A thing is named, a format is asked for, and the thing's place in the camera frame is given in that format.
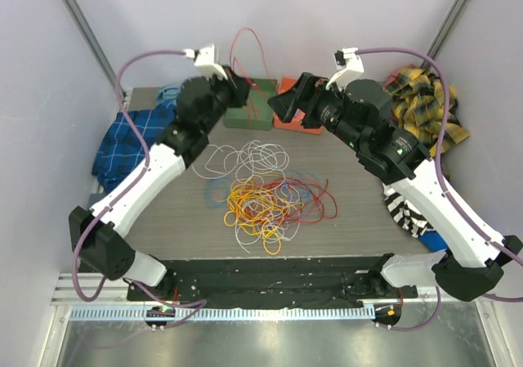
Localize white slotted cable duct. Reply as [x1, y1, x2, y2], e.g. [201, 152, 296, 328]
[69, 305, 375, 322]

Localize light blue cloth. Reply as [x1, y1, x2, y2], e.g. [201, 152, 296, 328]
[155, 85, 181, 108]

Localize blue plaid cloth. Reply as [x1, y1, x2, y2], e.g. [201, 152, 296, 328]
[92, 101, 176, 193]

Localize orange plastic bin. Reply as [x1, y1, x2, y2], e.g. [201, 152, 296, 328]
[272, 77, 324, 135]

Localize pink cloth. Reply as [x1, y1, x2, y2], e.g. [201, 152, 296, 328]
[383, 64, 416, 87]

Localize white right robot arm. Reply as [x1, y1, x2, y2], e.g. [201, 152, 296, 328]
[268, 73, 522, 302]

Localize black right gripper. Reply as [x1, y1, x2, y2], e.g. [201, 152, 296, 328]
[268, 73, 366, 153]

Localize white wire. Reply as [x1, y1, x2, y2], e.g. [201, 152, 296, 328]
[190, 139, 306, 254]

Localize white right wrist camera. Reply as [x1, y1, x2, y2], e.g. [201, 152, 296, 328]
[326, 47, 364, 90]

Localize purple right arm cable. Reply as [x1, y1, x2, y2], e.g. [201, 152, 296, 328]
[355, 47, 523, 331]

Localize black white striped cloth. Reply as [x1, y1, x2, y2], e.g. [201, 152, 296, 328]
[382, 185, 434, 239]

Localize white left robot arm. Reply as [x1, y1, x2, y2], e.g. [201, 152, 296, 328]
[69, 69, 251, 301]

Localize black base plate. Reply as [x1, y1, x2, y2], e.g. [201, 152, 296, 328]
[151, 254, 418, 310]

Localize yellow wire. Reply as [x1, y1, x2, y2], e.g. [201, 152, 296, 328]
[223, 177, 306, 256]

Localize grey blue folded cloth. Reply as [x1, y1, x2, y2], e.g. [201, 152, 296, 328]
[87, 193, 105, 207]

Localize green plastic bin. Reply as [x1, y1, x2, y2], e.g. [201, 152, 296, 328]
[222, 78, 277, 131]

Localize yellow plaid cloth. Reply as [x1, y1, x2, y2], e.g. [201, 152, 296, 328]
[383, 67, 471, 172]

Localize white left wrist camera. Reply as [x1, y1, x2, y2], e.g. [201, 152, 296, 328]
[183, 44, 228, 80]

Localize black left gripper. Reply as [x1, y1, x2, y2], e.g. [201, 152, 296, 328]
[202, 65, 254, 134]

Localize bright blue cloth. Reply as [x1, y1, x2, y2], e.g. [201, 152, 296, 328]
[418, 230, 448, 253]

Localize red wire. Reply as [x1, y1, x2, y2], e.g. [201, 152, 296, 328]
[261, 174, 339, 225]
[229, 27, 273, 131]

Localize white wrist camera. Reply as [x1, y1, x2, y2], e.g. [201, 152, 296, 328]
[326, 47, 364, 90]
[183, 44, 228, 80]

